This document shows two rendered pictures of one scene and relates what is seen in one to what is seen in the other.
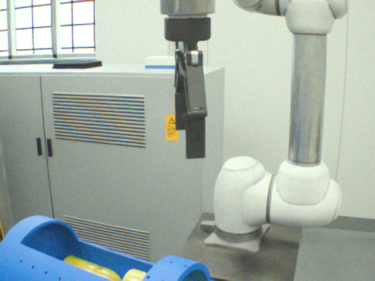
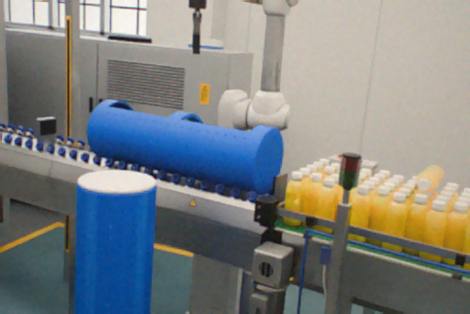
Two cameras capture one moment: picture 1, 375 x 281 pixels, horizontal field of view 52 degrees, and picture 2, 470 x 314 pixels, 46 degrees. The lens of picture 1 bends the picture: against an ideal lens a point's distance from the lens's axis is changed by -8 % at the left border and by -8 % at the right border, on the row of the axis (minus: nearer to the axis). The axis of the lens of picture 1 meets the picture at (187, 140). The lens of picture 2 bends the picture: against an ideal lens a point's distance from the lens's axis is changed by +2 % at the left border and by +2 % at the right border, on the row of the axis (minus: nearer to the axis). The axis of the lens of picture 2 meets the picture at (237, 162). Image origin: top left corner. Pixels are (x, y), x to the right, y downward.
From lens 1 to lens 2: 1.69 m
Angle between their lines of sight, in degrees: 2
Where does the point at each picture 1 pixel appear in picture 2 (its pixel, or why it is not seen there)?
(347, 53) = (375, 48)
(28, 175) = not seen: hidden behind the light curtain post
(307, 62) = (271, 31)
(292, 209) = (259, 117)
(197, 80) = (197, 23)
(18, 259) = (106, 113)
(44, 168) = not seen: hidden behind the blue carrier
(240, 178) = (231, 98)
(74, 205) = not seen: hidden behind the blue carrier
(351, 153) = (373, 144)
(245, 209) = (233, 117)
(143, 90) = (184, 62)
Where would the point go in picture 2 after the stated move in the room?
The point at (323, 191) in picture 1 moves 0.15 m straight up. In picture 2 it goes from (277, 106) to (280, 76)
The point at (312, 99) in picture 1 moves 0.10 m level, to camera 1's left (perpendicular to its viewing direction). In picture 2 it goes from (273, 52) to (252, 50)
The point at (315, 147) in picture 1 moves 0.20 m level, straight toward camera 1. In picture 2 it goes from (274, 81) to (262, 84)
